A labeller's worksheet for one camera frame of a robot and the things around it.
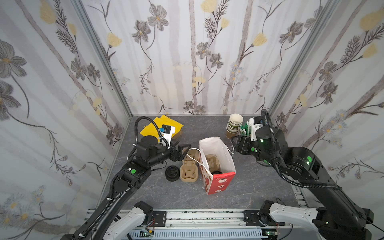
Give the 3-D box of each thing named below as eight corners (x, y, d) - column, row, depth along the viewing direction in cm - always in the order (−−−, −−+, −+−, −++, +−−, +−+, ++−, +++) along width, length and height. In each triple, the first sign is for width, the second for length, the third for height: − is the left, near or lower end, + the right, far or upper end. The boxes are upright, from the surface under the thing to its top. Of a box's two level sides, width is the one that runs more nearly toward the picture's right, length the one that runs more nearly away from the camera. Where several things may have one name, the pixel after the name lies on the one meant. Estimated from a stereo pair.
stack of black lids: (165, 181, 89) (164, 177, 84) (167, 169, 93) (166, 165, 89) (179, 181, 89) (179, 177, 85) (180, 169, 93) (179, 165, 89)
